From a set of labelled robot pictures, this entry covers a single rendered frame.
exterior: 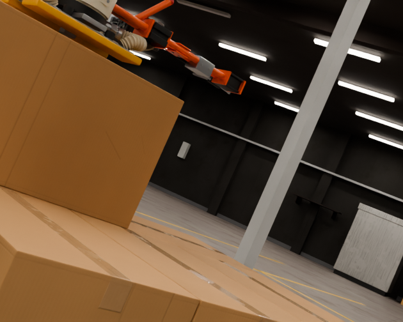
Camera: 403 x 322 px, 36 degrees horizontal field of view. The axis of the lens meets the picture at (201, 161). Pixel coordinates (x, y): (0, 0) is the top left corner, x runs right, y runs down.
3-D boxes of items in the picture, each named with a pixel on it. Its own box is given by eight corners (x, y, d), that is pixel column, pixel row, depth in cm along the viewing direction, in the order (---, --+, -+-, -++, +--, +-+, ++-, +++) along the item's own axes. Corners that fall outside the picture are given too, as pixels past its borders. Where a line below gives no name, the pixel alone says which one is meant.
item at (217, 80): (224, 84, 206) (230, 71, 206) (210, 81, 212) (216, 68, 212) (240, 94, 211) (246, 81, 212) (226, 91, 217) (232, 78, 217)
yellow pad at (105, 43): (36, 6, 151) (44, -13, 151) (20, 4, 158) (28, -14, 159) (140, 66, 173) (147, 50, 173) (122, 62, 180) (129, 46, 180)
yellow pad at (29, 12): (7, 2, 165) (15, -15, 165) (-6, 0, 173) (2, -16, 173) (107, 59, 187) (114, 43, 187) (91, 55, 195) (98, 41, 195)
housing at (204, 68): (196, 68, 198) (201, 55, 198) (183, 66, 203) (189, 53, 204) (210, 78, 203) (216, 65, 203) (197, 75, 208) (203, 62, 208)
